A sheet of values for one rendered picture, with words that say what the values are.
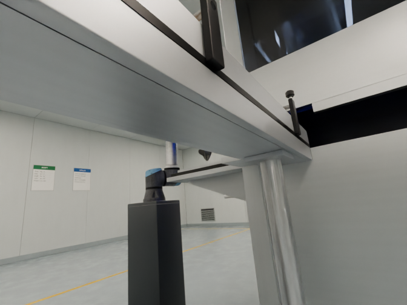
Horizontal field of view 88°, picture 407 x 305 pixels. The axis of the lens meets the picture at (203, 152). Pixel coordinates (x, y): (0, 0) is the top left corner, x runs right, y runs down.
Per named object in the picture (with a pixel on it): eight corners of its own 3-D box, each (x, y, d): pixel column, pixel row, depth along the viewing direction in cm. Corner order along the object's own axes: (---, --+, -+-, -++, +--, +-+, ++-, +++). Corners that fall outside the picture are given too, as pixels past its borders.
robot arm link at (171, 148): (159, 186, 157) (158, 116, 166) (178, 186, 165) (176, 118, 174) (165, 186, 147) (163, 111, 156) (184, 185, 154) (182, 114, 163)
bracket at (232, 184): (260, 203, 84) (255, 170, 87) (257, 203, 81) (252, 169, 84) (194, 207, 103) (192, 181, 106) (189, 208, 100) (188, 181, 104)
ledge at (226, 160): (280, 160, 68) (278, 154, 69) (264, 154, 58) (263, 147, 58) (240, 167, 76) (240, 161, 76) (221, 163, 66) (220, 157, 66)
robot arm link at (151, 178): (143, 188, 151) (143, 169, 154) (161, 187, 158) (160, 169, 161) (147, 186, 141) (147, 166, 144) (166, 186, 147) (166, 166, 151)
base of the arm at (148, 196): (138, 203, 143) (138, 188, 146) (153, 202, 156) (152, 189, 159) (155, 201, 137) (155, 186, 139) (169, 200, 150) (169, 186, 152)
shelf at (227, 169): (307, 175, 128) (306, 172, 129) (264, 163, 73) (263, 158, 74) (237, 184, 155) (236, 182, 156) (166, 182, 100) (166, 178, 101)
